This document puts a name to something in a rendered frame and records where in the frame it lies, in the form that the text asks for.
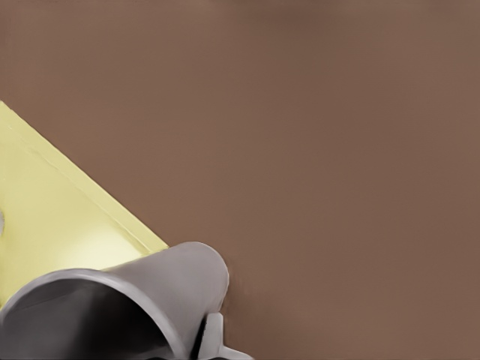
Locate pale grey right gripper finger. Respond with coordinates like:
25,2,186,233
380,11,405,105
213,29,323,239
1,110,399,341
191,311,256,360

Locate white IKEA cup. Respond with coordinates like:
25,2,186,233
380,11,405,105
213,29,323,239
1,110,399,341
0,241,230,360

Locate pale yellow tray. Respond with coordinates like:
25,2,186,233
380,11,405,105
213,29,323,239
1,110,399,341
0,100,170,309

